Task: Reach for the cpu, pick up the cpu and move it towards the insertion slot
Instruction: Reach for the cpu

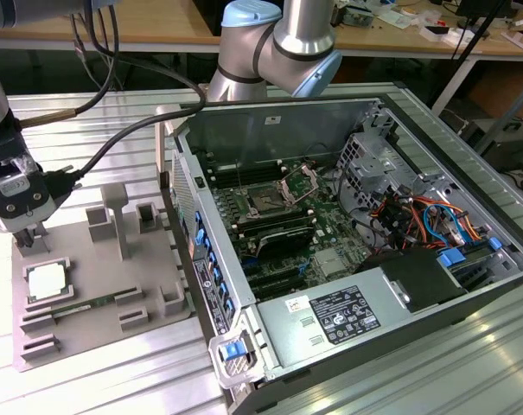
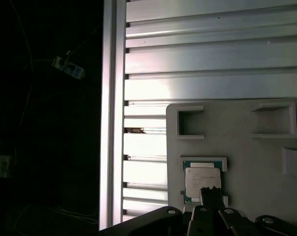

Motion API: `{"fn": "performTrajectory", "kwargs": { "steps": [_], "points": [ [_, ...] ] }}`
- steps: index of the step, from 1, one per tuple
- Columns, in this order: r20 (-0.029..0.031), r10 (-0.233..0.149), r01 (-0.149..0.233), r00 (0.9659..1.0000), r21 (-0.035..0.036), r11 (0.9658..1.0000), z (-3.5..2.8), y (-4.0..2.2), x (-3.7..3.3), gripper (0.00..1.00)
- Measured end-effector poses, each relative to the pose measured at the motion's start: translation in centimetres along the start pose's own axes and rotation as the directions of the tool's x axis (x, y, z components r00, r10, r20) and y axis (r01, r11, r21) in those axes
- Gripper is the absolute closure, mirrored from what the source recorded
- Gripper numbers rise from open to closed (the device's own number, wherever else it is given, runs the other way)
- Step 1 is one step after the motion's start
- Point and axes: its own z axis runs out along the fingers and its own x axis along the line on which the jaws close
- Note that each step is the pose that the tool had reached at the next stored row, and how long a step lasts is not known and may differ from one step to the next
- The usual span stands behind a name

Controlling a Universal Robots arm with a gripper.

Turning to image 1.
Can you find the silver square CPU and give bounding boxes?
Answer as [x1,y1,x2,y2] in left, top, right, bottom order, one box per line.
[27,264,70,300]

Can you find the black RAM slot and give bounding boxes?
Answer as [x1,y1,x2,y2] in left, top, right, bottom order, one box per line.
[207,160,284,176]
[211,169,284,188]
[231,207,310,227]
[237,215,315,238]

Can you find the CPU socket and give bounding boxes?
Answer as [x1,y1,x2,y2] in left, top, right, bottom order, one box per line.
[243,185,284,218]

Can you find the black expansion slot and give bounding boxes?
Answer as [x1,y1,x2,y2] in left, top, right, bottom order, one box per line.
[246,264,303,286]
[250,276,308,300]

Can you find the green RAM stick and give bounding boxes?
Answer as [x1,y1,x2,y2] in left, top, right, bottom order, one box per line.
[48,294,120,319]

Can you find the grey plastic parts rack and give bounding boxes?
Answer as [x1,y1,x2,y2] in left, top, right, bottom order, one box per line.
[10,181,193,375]

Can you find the black expansion card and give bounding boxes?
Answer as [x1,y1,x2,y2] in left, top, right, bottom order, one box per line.
[254,227,314,263]

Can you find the metal socket cover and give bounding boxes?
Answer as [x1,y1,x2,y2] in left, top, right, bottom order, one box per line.
[280,165,321,205]

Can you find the silver power supply unit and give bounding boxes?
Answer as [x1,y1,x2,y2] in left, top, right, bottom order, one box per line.
[254,265,418,368]

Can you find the green motherboard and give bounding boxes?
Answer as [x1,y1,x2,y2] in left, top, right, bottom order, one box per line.
[202,157,366,302]

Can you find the silver chipset heatsink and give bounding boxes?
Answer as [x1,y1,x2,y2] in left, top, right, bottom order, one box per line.
[315,250,348,277]

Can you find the silver metal drive cage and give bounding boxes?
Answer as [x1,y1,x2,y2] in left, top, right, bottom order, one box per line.
[336,131,418,217]

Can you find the black fan shroud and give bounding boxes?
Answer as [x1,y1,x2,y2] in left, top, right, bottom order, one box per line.
[355,248,468,315]

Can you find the open black PC case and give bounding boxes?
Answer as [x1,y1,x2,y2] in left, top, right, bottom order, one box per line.
[155,93,523,415]

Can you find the blue plastic drive latch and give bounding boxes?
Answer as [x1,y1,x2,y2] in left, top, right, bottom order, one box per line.
[437,248,468,270]

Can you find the white small parts tray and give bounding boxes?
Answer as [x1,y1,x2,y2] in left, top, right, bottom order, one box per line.
[423,24,463,44]

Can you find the black computer tower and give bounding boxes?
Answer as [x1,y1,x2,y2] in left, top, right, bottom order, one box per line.
[481,129,523,174]

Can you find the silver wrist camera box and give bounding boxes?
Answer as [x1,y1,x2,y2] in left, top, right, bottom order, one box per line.
[0,162,57,234]

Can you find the thick black camera cable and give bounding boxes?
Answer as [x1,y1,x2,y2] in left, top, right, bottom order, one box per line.
[42,0,208,204]

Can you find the blue case handle latch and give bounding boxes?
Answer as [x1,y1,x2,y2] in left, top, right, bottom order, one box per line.
[223,341,246,361]

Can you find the orange red wire bundle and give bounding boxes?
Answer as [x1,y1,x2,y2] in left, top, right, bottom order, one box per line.
[371,194,491,252]

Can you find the blue flat wire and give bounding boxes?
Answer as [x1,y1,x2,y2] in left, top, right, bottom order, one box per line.
[423,202,465,248]

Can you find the wooden desk white frame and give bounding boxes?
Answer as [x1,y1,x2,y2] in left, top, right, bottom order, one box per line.
[0,0,523,61]

